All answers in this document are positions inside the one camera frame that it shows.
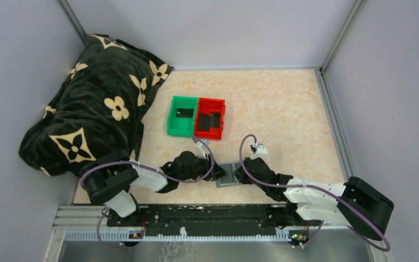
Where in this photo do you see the black floral plush blanket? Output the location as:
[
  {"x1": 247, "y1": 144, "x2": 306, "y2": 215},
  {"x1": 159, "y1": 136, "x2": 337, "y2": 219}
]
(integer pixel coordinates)
[{"x1": 19, "y1": 34, "x2": 173, "y2": 176}]

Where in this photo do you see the grey leather card holder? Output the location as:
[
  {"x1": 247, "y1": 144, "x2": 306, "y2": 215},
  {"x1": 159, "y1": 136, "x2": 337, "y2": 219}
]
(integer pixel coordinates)
[{"x1": 216, "y1": 162, "x2": 242, "y2": 188}]

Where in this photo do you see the green plastic bin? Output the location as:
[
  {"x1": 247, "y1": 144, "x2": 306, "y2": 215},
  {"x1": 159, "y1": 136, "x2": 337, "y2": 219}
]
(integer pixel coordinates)
[{"x1": 167, "y1": 96, "x2": 198, "y2": 137}]

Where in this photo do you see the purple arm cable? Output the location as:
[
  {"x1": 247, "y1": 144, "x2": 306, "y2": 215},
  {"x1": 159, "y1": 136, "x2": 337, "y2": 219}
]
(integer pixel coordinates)
[
  {"x1": 239, "y1": 134, "x2": 391, "y2": 253},
  {"x1": 79, "y1": 135, "x2": 216, "y2": 250}
]

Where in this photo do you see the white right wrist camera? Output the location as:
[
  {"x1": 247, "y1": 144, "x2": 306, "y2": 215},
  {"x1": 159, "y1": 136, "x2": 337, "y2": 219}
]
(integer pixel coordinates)
[{"x1": 250, "y1": 143, "x2": 268, "y2": 161}]

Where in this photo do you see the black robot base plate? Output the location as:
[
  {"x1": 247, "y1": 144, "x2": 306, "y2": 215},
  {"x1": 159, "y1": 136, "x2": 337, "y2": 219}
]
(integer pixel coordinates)
[{"x1": 107, "y1": 204, "x2": 319, "y2": 237}]

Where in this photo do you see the grey credit card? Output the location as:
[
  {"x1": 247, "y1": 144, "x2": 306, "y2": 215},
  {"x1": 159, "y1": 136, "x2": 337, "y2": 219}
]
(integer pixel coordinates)
[{"x1": 176, "y1": 108, "x2": 194, "y2": 118}]

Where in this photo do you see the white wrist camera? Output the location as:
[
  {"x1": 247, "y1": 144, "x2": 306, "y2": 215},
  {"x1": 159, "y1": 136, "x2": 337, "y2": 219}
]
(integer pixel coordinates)
[
  {"x1": 194, "y1": 139, "x2": 210, "y2": 159},
  {"x1": 250, "y1": 143, "x2": 268, "y2": 161}
]

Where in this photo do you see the red plastic bin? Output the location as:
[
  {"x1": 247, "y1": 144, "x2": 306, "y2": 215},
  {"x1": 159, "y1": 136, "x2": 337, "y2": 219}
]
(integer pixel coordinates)
[{"x1": 194, "y1": 97, "x2": 226, "y2": 140}]

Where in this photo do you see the dark credit card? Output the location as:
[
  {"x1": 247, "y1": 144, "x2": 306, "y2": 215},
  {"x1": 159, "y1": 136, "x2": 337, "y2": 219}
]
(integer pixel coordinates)
[
  {"x1": 209, "y1": 112, "x2": 221, "y2": 129},
  {"x1": 197, "y1": 114, "x2": 210, "y2": 132}
]

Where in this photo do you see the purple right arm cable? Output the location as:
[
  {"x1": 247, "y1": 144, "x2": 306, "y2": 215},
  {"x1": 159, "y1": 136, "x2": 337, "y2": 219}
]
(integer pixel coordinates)
[{"x1": 239, "y1": 134, "x2": 391, "y2": 253}]

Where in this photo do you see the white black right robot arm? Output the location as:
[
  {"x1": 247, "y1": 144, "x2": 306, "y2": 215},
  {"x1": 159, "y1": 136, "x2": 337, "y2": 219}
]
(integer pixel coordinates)
[{"x1": 235, "y1": 158, "x2": 394, "y2": 241}]

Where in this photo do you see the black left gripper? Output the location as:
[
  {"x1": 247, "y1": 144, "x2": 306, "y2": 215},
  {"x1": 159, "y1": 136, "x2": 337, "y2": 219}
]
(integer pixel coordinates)
[{"x1": 178, "y1": 152, "x2": 229, "y2": 182}]

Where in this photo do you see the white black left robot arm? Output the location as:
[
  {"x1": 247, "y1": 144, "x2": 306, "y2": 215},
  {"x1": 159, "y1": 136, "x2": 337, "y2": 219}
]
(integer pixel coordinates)
[{"x1": 79, "y1": 150, "x2": 226, "y2": 226}]

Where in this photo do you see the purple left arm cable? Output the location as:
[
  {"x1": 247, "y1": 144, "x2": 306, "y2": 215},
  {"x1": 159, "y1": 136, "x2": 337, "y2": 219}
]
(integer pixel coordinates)
[{"x1": 79, "y1": 135, "x2": 216, "y2": 250}]

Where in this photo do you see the slotted grey cable duct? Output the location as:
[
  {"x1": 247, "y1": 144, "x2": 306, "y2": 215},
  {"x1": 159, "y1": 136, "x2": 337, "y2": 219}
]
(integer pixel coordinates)
[{"x1": 64, "y1": 228, "x2": 309, "y2": 243}]

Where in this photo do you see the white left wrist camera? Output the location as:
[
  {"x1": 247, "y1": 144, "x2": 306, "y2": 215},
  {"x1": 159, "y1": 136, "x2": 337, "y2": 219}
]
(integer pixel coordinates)
[{"x1": 194, "y1": 139, "x2": 210, "y2": 159}]

